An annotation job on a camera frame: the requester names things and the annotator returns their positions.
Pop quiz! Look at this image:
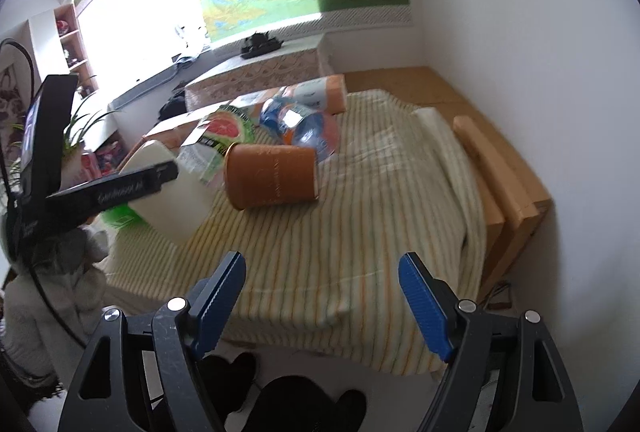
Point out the blue orange soda bottle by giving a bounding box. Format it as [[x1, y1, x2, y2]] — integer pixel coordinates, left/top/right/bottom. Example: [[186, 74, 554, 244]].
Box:
[[259, 96, 340, 162]]

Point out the green tea bottle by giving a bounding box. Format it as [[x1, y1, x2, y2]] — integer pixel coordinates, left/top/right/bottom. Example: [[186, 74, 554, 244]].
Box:
[[101, 204, 143, 230]]

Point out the white pink wall shelf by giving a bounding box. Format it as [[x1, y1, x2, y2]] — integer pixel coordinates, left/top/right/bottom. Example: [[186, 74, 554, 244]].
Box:
[[54, 3, 98, 98]]

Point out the wooden bench frame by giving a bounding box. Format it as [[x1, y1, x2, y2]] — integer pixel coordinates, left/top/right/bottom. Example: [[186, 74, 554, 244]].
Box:
[[452, 116, 552, 301]]

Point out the potted spider plant red-white pot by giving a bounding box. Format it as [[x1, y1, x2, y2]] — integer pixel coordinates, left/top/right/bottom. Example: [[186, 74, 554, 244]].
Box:
[[1, 93, 117, 192]]

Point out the striped yellow tablecloth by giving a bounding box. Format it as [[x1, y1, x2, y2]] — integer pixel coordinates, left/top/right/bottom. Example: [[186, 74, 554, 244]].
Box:
[[101, 90, 486, 374]]

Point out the ink painting wall scroll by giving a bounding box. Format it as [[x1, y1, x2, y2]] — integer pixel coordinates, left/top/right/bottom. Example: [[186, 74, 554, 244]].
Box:
[[0, 65, 25, 152]]

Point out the white knit sleeve forearm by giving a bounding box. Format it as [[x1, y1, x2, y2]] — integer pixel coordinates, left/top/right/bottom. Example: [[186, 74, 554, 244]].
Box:
[[1, 225, 108, 390]]

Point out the low table lace cloth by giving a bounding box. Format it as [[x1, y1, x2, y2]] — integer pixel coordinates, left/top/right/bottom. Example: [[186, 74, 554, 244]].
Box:
[[184, 34, 334, 111]]

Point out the dark bag on floor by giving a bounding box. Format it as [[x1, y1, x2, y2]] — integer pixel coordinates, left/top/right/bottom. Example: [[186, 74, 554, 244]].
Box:
[[157, 90, 188, 122]]

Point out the black teapot set tray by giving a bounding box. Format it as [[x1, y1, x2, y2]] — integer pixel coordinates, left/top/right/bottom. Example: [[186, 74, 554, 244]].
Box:
[[240, 32, 283, 59]]

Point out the grapefruit label clear bottle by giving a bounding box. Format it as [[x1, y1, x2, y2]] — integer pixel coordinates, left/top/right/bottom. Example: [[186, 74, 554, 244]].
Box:
[[178, 105, 255, 189]]

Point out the white plastic cup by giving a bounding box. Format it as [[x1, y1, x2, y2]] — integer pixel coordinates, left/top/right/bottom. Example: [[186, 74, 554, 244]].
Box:
[[122, 140, 213, 244]]

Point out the large orange paper cup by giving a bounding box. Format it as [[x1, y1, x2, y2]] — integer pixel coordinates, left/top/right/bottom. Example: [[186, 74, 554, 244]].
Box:
[[224, 143, 319, 210]]

